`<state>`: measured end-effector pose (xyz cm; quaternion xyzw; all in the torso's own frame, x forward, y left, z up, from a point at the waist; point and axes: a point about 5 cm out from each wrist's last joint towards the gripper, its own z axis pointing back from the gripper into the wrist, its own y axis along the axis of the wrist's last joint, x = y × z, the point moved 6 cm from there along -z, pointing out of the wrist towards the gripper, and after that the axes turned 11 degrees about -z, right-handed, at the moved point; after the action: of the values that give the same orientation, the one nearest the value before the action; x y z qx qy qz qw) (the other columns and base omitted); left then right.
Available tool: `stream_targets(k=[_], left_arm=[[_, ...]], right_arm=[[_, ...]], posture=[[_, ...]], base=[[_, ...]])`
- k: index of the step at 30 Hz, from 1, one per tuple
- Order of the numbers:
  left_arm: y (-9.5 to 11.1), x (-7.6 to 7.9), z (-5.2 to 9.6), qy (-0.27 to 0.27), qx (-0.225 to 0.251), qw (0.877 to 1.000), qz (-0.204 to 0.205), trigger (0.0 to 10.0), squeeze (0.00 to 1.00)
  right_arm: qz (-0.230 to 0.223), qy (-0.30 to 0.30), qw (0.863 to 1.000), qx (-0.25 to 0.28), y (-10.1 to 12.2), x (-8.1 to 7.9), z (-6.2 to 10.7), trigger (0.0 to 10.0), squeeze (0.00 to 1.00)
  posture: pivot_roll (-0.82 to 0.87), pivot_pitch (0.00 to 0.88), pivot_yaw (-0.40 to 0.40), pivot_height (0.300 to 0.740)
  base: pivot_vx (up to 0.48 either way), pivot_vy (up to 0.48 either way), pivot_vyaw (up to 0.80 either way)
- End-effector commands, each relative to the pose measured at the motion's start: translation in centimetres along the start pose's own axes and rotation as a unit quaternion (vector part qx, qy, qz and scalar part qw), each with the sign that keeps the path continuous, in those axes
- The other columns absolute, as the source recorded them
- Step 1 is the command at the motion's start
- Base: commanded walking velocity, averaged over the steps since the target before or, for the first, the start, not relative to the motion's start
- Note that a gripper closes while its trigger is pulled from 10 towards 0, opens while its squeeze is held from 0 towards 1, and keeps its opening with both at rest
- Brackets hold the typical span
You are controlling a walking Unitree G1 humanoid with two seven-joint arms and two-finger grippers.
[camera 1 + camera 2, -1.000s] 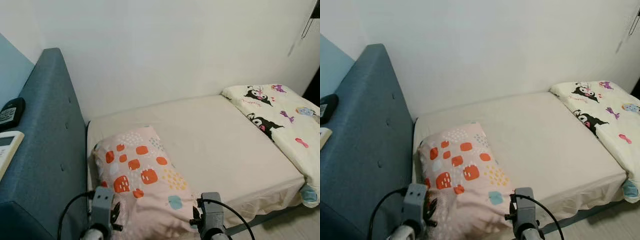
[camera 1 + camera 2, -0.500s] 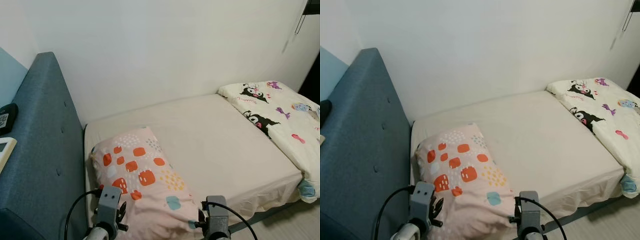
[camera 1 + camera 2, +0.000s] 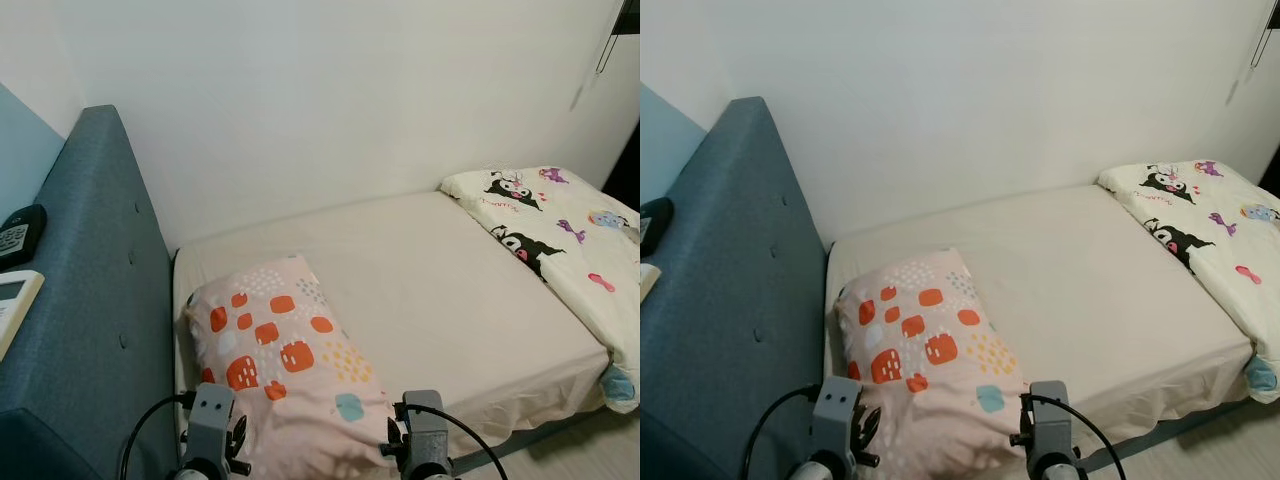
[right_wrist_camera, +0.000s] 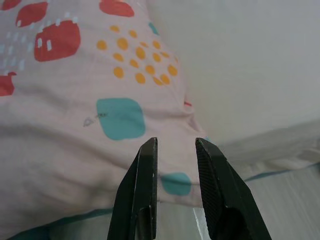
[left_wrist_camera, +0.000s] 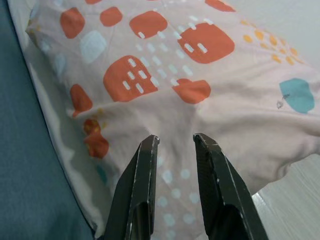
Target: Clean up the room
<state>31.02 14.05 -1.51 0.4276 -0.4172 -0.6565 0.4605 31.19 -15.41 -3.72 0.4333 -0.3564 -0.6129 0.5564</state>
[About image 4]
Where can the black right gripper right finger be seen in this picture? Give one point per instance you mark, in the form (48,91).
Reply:
(220,195)

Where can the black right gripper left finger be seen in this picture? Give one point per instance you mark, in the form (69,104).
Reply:
(140,195)

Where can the pink patterned pillow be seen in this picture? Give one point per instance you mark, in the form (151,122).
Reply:
(62,125)

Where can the bed with cream sheet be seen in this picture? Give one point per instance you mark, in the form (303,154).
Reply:
(250,75)

